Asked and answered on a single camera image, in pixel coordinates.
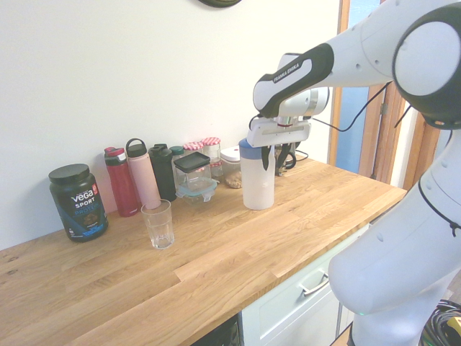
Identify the black shaker bottle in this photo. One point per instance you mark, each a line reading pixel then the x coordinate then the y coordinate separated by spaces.
pixel 162 173

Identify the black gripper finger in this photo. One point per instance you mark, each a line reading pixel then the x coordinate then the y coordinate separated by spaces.
pixel 267 158
pixel 278 155

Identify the pink water bottle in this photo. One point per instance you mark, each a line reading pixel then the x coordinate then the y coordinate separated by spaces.
pixel 144 176

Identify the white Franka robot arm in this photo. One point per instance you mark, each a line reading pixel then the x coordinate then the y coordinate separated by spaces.
pixel 378 47

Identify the cereal container white red lid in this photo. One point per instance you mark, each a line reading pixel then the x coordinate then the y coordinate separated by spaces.
pixel 230 155

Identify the pale blue door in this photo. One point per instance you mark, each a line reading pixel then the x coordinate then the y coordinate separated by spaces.
pixel 354 144

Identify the black wall clock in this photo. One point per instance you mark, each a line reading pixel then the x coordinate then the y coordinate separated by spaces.
pixel 219 2

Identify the silver door hinge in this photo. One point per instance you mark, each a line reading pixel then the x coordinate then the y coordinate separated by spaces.
pixel 384 109

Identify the clear drinking glass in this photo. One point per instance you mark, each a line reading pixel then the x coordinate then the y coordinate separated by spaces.
pixel 158 234

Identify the small jar red gingham lid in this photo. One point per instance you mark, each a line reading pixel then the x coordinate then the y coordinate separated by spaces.
pixel 216 165

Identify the yellow power box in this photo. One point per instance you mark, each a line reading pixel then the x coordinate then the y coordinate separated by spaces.
pixel 455 324

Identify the black steel dishwasher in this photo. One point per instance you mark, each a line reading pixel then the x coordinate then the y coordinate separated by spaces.
pixel 230 333

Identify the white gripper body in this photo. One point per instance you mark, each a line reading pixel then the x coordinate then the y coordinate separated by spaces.
pixel 277 135

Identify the red water bottle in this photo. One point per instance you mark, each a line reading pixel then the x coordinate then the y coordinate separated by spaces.
pixel 120 187

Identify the green lid bottle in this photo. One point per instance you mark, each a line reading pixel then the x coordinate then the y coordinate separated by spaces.
pixel 176 149

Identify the glass food container teal lid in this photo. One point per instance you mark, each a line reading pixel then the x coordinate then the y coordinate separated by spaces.
pixel 196 191

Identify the clear square container black lid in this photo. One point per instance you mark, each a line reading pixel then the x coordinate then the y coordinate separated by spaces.
pixel 191 162

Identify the black Vega protein tub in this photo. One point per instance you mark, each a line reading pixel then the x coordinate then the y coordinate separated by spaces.
pixel 81 202

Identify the glass French press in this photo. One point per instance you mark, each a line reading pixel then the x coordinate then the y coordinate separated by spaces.
pixel 290 160

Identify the translucent pitcher with blue lid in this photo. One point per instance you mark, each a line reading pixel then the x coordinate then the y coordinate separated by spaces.
pixel 255 187

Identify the white cabinet drawer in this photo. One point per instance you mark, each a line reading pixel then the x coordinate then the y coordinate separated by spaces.
pixel 288 317

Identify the wooden door frame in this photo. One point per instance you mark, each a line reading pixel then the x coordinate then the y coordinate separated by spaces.
pixel 381 151

